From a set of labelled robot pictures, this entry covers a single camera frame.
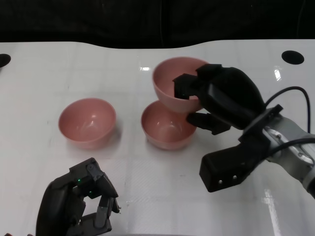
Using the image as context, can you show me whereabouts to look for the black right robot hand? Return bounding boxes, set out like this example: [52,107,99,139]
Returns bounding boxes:
[172,63,268,136]

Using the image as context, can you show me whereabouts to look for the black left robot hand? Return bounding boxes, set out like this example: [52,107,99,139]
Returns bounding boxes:
[35,157,121,236]

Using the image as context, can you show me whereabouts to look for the pink bowl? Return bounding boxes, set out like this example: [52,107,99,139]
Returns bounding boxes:
[152,57,210,114]
[58,97,117,150]
[140,100,197,150]

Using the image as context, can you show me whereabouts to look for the black round table grommet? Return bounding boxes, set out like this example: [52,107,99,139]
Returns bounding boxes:
[281,50,305,65]
[0,53,12,68]

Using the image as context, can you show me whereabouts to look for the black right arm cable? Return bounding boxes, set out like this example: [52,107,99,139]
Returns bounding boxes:
[269,138,315,156]
[264,86,310,133]

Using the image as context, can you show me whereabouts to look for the black right wrist camera housing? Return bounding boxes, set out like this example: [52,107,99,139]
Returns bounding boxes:
[199,104,284,193]

